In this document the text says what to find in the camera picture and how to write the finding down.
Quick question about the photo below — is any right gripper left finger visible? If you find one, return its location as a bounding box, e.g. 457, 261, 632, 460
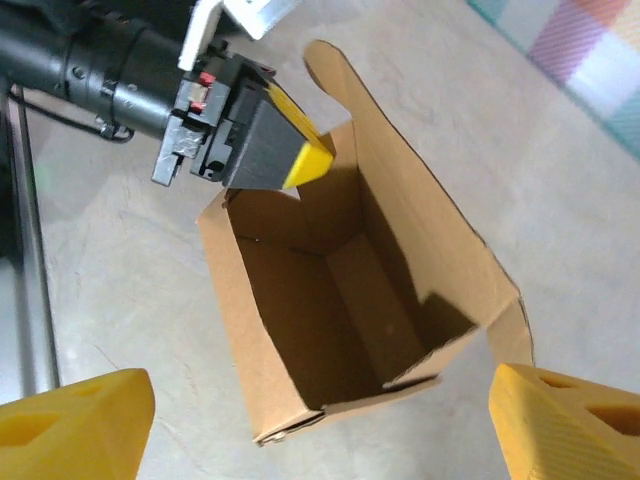
0, 367, 157, 480

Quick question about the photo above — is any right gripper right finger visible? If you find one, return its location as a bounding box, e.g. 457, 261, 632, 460
487, 362, 640, 480

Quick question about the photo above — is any brown cardboard box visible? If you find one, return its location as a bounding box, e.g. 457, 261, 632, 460
196, 39, 535, 447

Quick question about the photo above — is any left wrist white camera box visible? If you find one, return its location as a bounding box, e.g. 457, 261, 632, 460
177, 0, 304, 72

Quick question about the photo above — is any long aluminium base rail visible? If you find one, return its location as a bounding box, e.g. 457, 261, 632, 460
0, 84, 62, 401

